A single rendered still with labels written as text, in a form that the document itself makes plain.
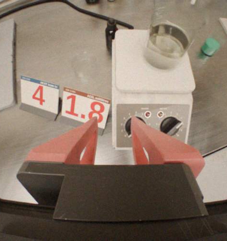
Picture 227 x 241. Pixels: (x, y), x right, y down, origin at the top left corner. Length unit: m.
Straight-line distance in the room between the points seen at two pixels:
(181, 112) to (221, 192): 0.18
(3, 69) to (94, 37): 0.24
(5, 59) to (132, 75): 0.33
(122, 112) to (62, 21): 0.34
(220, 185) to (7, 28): 0.65
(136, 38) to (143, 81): 0.08
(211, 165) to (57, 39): 0.46
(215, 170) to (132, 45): 0.28
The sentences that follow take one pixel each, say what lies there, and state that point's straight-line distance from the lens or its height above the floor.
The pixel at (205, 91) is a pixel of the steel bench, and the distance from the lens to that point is 0.36.
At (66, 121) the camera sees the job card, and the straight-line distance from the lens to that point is 0.28.
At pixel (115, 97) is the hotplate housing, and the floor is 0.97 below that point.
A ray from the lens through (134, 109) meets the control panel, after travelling 0.21.
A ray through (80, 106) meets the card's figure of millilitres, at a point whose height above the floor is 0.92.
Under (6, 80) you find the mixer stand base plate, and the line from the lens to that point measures 0.39.
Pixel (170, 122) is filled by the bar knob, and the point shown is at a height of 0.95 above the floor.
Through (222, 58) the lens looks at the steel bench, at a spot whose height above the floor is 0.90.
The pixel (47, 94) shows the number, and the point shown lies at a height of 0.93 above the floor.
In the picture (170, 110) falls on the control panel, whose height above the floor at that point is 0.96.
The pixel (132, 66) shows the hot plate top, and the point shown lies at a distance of 0.22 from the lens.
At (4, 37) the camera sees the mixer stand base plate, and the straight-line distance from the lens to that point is 0.50.
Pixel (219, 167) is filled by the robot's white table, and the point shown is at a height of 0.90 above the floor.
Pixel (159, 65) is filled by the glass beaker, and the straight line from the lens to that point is 0.21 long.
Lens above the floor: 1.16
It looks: 75 degrees down
